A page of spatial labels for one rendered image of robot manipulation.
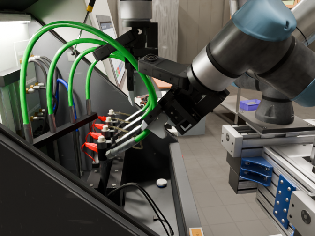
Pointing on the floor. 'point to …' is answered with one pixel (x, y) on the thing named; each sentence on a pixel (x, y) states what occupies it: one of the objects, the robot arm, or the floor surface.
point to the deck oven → (165, 6)
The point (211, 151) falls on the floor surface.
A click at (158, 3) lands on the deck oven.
